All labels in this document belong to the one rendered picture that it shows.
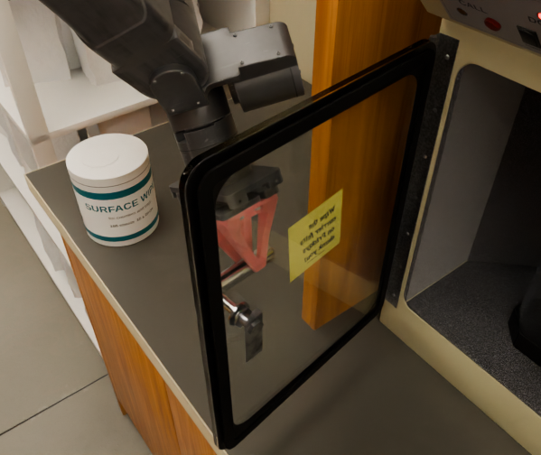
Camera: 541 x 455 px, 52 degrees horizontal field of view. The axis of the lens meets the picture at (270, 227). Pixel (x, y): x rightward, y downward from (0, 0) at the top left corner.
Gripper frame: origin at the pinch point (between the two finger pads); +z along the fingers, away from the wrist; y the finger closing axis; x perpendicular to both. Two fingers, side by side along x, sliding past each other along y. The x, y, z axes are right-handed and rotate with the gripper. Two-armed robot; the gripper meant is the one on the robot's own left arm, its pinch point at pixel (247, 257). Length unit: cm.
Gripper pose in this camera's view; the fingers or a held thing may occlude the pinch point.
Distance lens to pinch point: 57.4
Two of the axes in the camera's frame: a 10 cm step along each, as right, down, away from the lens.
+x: -7.2, 4.5, -5.3
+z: 2.8, 8.8, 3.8
